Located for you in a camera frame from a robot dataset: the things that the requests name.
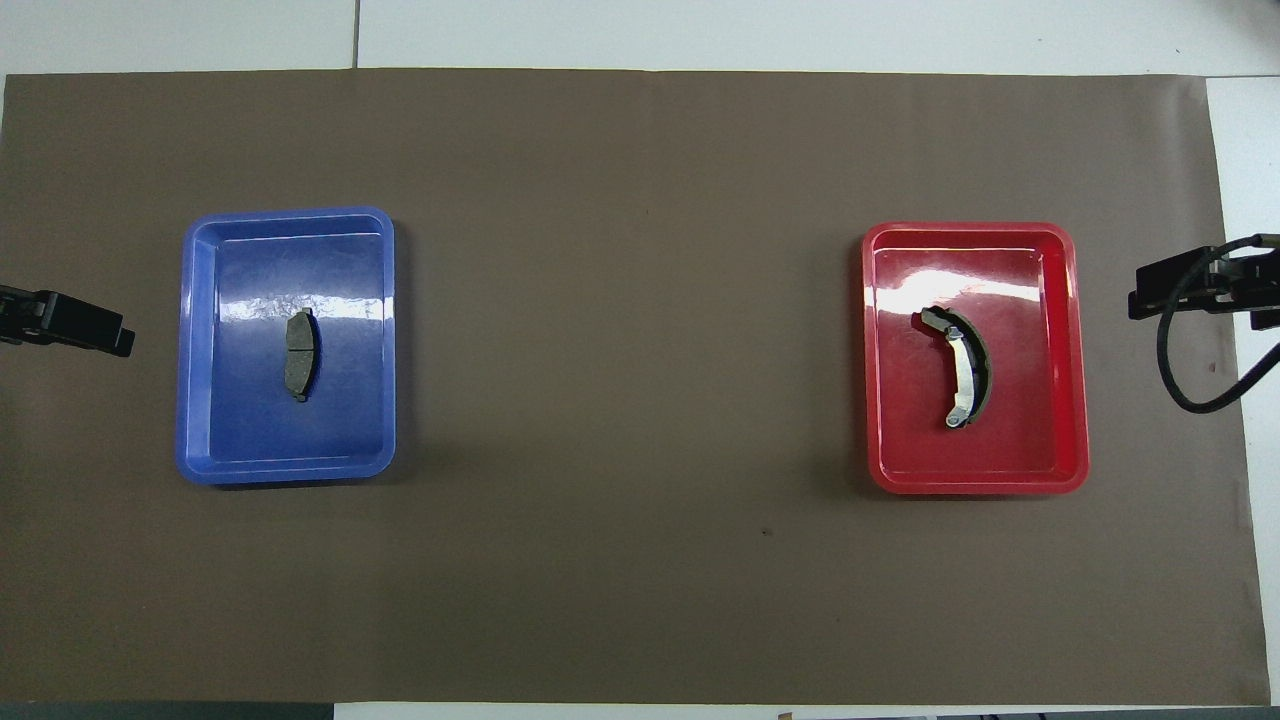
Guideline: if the dark grey brake pad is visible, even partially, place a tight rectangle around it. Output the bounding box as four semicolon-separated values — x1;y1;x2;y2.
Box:
284;308;321;403

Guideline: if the brown table mat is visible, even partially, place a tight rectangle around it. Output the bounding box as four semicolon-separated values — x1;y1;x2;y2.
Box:
0;68;1271;706

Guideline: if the red plastic tray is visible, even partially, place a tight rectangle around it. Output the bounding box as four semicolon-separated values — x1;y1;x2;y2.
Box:
861;221;1090;496

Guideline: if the curved silver brake shoe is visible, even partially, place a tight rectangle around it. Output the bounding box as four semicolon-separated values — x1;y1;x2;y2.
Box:
918;306;993;431

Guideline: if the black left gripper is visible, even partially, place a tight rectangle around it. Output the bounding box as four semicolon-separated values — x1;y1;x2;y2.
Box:
0;285;136;358

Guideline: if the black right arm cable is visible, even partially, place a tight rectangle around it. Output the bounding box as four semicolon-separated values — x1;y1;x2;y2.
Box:
1157;233;1280;414

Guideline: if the blue plastic tray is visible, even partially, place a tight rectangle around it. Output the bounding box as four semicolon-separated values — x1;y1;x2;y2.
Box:
176;206;398;487

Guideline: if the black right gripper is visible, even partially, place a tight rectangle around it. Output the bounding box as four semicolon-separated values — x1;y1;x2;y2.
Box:
1128;238;1280;332

